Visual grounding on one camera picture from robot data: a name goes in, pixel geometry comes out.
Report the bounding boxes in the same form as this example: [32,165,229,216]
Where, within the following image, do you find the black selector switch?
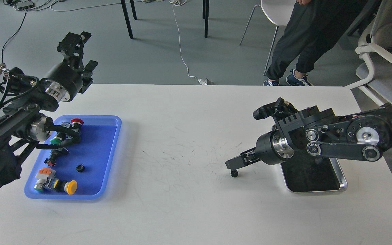
[44,147,69,166]

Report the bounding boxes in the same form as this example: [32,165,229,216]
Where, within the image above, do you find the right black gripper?
[225,131,295,171]

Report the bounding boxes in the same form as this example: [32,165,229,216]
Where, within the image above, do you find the black table legs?
[120,0,210,40]

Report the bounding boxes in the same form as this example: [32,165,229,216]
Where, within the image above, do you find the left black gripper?
[45,32,98,102]

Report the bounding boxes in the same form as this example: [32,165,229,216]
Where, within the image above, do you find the black floor cable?
[0,10,28,125]

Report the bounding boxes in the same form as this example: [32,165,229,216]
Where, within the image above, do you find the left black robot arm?
[0,32,98,188]

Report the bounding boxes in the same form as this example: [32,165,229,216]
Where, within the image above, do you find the green push button switch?
[50,135,63,145]

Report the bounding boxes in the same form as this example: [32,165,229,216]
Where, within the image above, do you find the silver metal tray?
[280,157,347,194]

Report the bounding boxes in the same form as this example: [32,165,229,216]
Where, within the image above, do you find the blue plastic tray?
[24,115,122,200]

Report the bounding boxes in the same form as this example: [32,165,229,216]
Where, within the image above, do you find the orange grey green switch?
[34,167,56,192]

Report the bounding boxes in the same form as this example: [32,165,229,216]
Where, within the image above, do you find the yellow push button switch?
[51,179,78,195]

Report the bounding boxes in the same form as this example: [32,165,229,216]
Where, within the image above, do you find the red push button switch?
[70,118,84,129]

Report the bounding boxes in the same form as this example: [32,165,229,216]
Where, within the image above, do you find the black gear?
[76,164,85,173]
[230,170,239,177]

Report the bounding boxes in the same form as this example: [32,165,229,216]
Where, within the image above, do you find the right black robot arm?
[225,98,392,177]

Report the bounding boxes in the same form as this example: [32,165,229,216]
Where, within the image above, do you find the person in black clothes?
[263,0,367,86]

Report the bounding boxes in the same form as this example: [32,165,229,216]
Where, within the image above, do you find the white plastic chair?
[239,0,296,76]

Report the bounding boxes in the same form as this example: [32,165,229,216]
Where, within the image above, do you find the white power cable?
[171,0,213,85]

